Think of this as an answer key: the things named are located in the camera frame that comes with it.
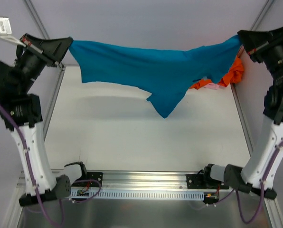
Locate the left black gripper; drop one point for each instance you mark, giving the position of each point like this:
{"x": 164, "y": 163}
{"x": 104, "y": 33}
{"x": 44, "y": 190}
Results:
{"x": 40, "y": 51}

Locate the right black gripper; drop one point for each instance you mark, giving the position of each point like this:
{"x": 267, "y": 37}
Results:
{"x": 263, "y": 47}

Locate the teal blue t shirt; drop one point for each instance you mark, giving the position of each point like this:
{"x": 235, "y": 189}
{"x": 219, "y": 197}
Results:
{"x": 165, "y": 74}

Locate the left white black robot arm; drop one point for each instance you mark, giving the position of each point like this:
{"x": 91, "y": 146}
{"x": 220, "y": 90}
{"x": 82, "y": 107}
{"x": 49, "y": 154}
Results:
{"x": 22, "y": 115}

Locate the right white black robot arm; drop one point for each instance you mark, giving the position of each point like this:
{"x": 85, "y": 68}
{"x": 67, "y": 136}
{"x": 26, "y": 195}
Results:
{"x": 258, "y": 174}

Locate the orange t shirt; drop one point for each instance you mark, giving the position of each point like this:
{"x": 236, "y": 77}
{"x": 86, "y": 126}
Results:
{"x": 234, "y": 76}

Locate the pink t shirt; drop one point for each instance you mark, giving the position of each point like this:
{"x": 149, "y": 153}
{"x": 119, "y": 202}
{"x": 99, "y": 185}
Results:
{"x": 212, "y": 86}

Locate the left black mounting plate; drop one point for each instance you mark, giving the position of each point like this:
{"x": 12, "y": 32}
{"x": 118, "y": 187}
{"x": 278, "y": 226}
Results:
{"x": 96, "y": 179}

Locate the black mounting plate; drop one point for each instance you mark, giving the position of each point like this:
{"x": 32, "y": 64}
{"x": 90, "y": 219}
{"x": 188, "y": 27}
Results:
{"x": 96, "y": 179}
{"x": 195, "y": 181}

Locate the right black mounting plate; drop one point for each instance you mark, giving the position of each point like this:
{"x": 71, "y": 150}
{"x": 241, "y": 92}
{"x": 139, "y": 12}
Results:
{"x": 195, "y": 181}

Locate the right aluminium corner post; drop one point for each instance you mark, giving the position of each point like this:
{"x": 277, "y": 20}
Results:
{"x": 262, "y": 14}

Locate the aluminium corner post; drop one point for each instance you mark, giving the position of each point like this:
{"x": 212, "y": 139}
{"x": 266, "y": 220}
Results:
{"x": 40, "y": 26}
{"x": 262, "y": 14}

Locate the left aluminium corner post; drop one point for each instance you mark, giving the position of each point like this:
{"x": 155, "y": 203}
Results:
{"x": 40, "y": 26}

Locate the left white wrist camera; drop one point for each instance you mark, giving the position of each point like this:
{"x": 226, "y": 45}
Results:
{"x": 6, "y": 32}

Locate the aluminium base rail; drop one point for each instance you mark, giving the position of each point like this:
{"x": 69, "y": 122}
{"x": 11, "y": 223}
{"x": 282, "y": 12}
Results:
{"x": 145, "y": 180}

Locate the white slotted cable duct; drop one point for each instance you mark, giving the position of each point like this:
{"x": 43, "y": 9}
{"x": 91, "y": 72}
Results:
{"x": 138, "y": 195}

